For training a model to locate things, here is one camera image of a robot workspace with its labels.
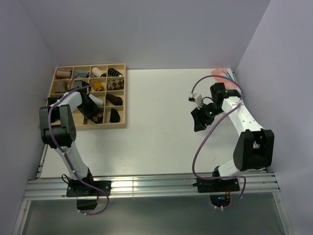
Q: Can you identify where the grey rolled sock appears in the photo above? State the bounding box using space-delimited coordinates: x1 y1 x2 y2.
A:
73 69 89 78

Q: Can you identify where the white rolled sock lower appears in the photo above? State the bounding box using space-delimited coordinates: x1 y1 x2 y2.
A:
89 94 104 107

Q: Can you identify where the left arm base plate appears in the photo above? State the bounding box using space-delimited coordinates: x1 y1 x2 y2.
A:
66 180 112 211

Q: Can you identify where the black sock far left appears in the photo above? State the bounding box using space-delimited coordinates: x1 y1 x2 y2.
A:
47 97 60 106

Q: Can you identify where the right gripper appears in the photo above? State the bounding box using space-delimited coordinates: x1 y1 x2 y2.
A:
191 102 224 133

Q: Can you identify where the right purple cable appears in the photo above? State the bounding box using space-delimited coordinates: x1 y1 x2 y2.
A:
190 75 246 209

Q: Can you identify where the aluminium rail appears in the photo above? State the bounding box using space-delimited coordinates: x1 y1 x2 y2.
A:
23 170 280 201

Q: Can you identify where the brown checkered rolled sock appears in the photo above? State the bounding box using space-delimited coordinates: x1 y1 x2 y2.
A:
107 78 124 91

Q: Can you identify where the black white striped sock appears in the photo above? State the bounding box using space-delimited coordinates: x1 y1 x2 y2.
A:
108 68 123 77

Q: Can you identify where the beige purple-trim rolled sock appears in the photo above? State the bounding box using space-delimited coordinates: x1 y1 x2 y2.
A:
55 69 72 79

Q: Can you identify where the wooden compartment tray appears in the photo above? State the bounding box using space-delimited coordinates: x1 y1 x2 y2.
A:
46 64 127 130

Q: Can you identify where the brown argyle sock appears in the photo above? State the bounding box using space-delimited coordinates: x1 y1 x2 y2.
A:
91 113 103 124

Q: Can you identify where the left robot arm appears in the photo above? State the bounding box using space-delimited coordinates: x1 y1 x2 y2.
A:
39 80 103 196

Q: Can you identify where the pink patterned sock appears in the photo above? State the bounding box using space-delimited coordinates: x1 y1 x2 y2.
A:
211 68 241 93

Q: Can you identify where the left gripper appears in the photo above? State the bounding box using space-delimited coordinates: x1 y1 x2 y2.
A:
77 97 100 120

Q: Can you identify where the mustard rolled sock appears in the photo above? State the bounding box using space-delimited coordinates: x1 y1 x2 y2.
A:
92 79 105 92

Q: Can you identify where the black rolled sock bottom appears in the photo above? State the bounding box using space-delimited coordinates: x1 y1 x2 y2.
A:
109 108 120 123

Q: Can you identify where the taupe rolled sock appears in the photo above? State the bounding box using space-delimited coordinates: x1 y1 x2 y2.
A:
54 80 69 94

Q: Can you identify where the dark brown rolled sock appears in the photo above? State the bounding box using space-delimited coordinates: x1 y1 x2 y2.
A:
106 94 123 106

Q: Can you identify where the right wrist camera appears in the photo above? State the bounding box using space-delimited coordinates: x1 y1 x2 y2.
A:
188 93 202 109

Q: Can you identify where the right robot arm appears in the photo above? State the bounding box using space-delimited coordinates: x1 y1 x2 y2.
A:
188 83 274 192

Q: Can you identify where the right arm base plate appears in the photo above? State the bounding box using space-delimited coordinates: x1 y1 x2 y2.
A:
193 178 240 207

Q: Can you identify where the white rolled sock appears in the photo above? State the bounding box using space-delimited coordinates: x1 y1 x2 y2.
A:
91 67 106 77
89 94 104 107

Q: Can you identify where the white rolled sock top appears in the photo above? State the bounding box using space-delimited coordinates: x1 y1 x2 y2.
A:
91 67 106 77

